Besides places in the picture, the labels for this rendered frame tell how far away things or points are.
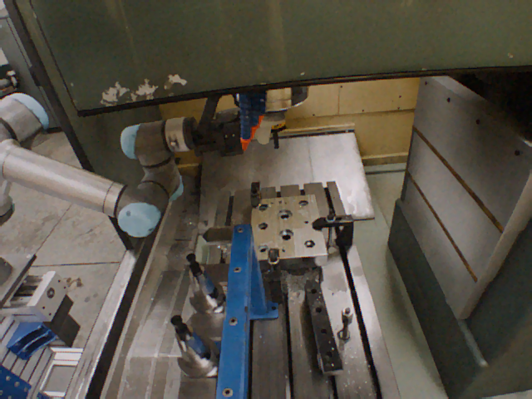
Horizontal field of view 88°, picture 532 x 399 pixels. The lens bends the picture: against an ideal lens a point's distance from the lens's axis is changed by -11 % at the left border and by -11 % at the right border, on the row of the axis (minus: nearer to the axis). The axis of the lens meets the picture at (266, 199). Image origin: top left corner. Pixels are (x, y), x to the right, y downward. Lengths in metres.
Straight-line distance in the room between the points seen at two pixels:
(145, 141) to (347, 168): 1.22
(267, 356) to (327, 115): 1.33
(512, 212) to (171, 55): 0.61
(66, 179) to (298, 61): 0.53
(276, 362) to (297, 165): 1.13
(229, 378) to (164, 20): 0.44
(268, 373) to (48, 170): 0.67
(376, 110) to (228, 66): 1.59
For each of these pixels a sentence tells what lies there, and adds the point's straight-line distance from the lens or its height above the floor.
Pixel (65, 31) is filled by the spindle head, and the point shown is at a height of 1.66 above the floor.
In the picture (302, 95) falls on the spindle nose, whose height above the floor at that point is 1.47.
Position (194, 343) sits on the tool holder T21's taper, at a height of 1.28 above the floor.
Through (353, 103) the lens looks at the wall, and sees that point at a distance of 1.80.
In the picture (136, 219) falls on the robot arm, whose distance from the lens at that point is 0.64.
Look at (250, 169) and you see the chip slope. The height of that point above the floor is 0.77.
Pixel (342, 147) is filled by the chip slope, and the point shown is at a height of 0.81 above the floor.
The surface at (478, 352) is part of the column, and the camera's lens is 0.97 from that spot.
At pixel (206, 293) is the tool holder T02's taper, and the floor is 1.25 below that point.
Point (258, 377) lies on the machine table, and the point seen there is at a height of 0.90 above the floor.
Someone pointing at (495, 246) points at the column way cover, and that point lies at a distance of 0.75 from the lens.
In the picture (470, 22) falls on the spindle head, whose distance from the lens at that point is 0.36.
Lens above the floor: 1.67
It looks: 37 degrees down
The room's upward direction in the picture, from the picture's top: 8 degrees counter-clockwise
